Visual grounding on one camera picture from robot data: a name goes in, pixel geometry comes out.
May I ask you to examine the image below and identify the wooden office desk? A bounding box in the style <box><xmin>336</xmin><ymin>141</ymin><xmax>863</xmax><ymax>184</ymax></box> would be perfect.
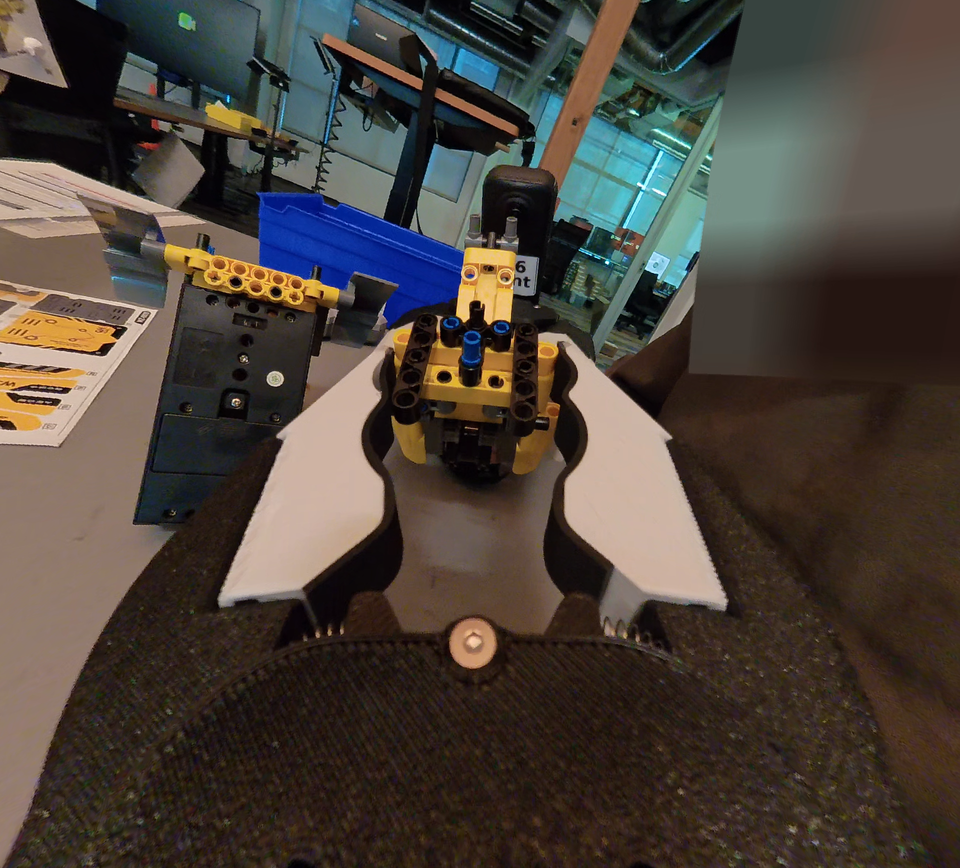
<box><xmin>112</xmin><ymin>95</ymin><xmax>310</xmax><ymax>202</ymax></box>

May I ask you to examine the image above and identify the yellow box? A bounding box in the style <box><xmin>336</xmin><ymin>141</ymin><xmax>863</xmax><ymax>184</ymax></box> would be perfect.
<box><xmin>204</xmin><ymin>101</ymin><xmax>265</xmax><ymax>134</ymax></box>

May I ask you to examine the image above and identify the wooden post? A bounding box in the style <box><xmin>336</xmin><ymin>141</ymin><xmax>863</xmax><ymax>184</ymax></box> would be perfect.
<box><xmin>538</xmin><ymin>0</ymin><xmax>681</xmax><ymax>188</ymax></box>

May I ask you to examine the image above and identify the yellow toy brick assembly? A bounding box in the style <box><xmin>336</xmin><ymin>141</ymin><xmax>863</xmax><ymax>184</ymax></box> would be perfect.
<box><xmin>390</xmin><ymin>211</ymin><xmax>565</xmax><ymax>487</ymax></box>

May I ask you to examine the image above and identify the black coiled cable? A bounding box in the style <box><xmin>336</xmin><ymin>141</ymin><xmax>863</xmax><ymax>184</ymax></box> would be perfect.
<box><xmin>318</xmin><ymin>76</ymin><xmax>348</xmax><ymax>196</ymax></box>

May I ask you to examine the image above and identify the yellow sticker sheet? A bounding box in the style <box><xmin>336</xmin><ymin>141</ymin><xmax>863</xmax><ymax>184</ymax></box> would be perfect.
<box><xmin>0</xmin><ymin>279</ymin><xmax>160</xmax><ymax>448</ymax></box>

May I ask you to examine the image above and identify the wooden standing desk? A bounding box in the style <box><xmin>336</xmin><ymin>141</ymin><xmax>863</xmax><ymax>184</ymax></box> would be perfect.
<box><xmin>321</xmin><ymin>31</ymin><xmax>537</xmax><ymax>228</ymax></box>

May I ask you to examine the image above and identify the black tripod stand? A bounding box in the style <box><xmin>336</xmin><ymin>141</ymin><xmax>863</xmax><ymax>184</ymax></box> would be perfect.
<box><xmin>247</xmin><ymin>54</ymin><xmax>295</xmax><ymax>188</ymax></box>

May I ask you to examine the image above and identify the black laptop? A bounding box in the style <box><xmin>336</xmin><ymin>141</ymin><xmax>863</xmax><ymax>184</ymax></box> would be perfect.
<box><xmin>351</xmin><ymin>1</ymin><xmax>440</xmax><ymax>70</ymax></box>

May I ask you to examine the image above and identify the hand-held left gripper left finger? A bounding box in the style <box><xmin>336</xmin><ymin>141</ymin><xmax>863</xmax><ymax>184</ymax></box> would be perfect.
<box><xmin>217</xmin><ymin>346</ymin><xmax>400</xmax><ymax>610</ymax></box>

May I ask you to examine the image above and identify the black shoulder bag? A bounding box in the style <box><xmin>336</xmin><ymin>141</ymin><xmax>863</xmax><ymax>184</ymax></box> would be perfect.
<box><xmin>397</xmin><ymin>31</ymin><xmax>537</xmax><ymax>151</ymax></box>

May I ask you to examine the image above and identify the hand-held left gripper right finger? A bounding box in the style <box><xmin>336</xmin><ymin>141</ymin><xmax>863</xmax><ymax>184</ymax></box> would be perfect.
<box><xmin>546</xmin><ymin>346</ymin><xmax>730</xmax><ymax>643</ymax></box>

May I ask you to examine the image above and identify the black battery box toy model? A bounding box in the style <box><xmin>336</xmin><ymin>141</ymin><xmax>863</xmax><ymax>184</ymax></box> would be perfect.
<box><xmin>78</xmin><ymin>193</ymin><xmax>400</xmax><ymax>528</ymax></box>

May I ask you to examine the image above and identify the large dark monitor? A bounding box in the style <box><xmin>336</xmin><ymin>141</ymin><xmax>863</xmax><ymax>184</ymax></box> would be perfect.
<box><xmin>93</xmin><ymin>0</ymin><xmax>262</xmax><ymax>98</ymax></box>

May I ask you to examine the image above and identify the printed paper sheet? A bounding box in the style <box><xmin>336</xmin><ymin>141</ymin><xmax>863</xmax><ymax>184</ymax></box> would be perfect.
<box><xmin>0</xmin><ymin>159</ymin><xmax>181</xmax><ymax>241</ymax></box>

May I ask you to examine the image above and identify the blue bin with white tag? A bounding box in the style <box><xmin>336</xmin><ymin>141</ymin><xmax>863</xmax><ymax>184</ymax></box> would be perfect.
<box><xmin>257</xmin><ymin>191</ymin><xmax>468</xmax><ymax>328</ymax></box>

